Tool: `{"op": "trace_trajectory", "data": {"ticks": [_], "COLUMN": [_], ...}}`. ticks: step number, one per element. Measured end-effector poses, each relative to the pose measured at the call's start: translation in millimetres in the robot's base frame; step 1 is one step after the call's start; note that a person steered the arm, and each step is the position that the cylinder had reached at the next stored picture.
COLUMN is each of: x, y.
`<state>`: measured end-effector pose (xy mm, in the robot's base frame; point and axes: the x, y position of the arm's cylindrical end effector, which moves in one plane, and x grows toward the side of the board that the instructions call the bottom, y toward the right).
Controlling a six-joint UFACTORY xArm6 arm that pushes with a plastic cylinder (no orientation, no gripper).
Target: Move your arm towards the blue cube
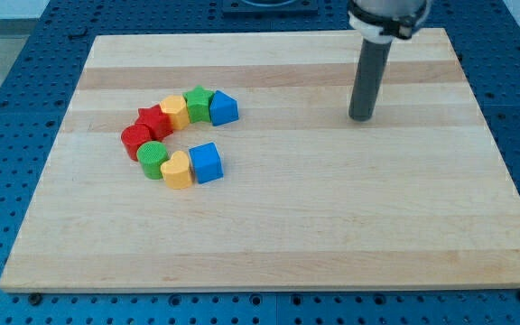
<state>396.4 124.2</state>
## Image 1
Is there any blue cube block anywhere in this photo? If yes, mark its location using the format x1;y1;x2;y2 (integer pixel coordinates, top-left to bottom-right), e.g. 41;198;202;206
189;143;224;184

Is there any light wooden board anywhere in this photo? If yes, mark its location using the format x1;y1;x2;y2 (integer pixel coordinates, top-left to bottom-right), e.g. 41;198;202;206
0;28;520;293

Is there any blue triangle block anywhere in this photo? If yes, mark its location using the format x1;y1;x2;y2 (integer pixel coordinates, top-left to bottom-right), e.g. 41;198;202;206
209;90;239;126

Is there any yellow heart block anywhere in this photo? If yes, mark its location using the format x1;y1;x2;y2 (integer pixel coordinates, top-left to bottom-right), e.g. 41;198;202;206
160;151;193;190

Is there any green star block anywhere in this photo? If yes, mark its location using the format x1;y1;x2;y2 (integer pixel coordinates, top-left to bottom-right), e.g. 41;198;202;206
183;85;214;123

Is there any yellow hexagon block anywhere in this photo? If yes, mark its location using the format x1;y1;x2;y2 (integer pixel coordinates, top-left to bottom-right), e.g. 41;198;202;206
160;95;190;130

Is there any red star block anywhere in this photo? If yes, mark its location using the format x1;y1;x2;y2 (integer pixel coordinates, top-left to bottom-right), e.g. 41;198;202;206
135;104;173;141

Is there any green cylinder block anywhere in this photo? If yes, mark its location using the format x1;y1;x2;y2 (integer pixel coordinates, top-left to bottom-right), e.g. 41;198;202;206
136;141;169;180

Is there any red cylinder block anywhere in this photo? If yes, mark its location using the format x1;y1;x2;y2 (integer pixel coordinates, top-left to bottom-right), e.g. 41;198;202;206
120;125;152;162

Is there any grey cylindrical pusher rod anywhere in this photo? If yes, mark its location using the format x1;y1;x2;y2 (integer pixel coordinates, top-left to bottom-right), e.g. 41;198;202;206
348;40;392;122

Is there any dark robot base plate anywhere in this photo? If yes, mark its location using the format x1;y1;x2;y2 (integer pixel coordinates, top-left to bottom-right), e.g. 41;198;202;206
220;0;319;15

